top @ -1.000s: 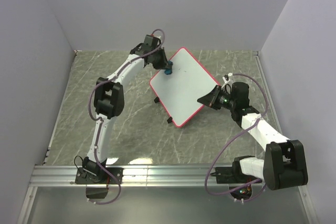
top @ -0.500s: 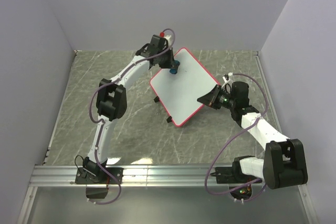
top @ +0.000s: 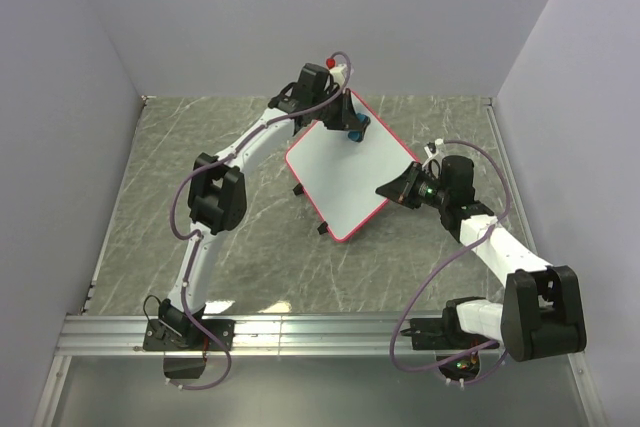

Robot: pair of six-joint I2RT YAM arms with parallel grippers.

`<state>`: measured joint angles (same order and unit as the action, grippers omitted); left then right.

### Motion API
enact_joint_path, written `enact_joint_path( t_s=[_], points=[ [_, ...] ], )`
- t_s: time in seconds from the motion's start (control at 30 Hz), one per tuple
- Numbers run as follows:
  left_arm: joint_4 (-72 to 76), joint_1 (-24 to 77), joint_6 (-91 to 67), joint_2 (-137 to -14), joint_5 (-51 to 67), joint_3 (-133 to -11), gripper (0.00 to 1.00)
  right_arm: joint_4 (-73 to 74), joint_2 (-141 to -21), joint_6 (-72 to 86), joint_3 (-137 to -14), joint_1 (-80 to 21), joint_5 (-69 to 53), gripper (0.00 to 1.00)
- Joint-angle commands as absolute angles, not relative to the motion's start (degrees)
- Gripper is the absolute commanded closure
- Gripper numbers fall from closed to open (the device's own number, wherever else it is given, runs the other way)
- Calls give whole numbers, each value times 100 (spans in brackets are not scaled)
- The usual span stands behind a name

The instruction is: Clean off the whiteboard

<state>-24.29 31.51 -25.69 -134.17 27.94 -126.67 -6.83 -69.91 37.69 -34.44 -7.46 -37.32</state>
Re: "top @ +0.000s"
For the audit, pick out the black board clip far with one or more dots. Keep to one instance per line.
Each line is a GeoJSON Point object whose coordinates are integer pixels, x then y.
{"type": "Point", "coordinates": [298, 190]}

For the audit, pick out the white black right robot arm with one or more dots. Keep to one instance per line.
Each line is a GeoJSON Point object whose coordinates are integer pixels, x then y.
{"type": "Point", "coordinates": [541, 312]}

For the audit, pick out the black board clip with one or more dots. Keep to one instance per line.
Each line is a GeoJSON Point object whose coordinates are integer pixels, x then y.
{"type": "Point", "coordinates": [322, 228]}
{"type": "Point", "coordinates": [298, 190]}

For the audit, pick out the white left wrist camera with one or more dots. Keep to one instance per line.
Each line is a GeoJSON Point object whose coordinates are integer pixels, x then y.
{"type": "Point", "coordinates": [338, 71]}

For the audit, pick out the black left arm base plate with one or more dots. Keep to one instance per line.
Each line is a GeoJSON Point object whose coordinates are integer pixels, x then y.
{"type": "Point", "coordinates": [161, 338]}

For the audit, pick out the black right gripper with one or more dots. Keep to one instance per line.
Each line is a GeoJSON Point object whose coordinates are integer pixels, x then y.
{"type": "Point", "coordinates": [401, 189]}

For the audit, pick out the black board clip near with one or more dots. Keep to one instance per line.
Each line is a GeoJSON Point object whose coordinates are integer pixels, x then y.
{"type": "Point", "coordinates": [322, 228]}

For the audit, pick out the pink framed whiteboard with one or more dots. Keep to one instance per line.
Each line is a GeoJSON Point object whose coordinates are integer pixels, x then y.
{"type": "Point", "coordinates": [340, 176]}

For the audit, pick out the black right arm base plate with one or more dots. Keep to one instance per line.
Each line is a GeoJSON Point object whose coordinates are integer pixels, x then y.
{"type": "Point", "coordinates": [439, 334]}

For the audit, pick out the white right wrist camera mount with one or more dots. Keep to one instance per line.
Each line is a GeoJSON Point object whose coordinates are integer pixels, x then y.
{"type": "Point", "coordinates": [434, 151]}

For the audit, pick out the blue whiteboard eraser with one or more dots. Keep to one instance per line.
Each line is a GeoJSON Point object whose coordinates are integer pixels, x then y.
{"type": "Point", "coordinates": [359, 134]}

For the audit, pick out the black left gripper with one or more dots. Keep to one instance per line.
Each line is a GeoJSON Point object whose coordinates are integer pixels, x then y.
{"type": "Point", "coordinates": [348, 119]}

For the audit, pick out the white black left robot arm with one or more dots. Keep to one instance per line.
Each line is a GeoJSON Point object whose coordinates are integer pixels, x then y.
{"type": "Point", "coordinates": [212, 200]}

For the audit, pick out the aluminium mounting rail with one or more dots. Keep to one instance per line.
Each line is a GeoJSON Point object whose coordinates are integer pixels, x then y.
{"type": "Point", "coordinates": [358, 334]}

